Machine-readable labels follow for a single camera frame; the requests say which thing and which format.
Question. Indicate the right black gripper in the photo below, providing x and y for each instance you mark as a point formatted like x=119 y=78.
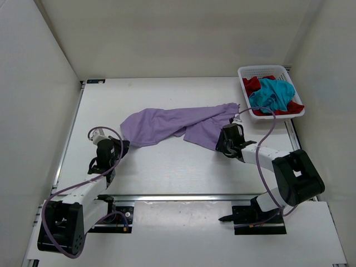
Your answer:
x=220 y=147

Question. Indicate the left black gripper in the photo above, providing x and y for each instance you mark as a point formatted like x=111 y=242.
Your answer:
x=125 y=146

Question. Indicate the purple t-shirt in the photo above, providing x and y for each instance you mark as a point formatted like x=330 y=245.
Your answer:
x=198 y=125

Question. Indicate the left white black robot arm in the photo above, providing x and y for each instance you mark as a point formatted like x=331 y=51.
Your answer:
x=66 y=222

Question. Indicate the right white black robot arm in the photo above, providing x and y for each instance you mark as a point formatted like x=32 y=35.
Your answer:
x=296 y=177

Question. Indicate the red t-shirt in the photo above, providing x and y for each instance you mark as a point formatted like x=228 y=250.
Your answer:
x=256 y=111

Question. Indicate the teal t-shirt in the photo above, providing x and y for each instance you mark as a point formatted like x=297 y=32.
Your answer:
x=274 y=95

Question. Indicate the dark label sticker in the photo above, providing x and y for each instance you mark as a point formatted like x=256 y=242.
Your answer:
x=95 y=81

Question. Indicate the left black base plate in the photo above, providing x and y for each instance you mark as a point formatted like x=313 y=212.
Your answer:
x=119 y=223

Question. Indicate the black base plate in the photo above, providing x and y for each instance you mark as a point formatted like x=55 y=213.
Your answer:
x=119 y=223
x=269 y=223

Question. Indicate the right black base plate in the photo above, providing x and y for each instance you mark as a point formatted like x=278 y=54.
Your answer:
x=269 y=223

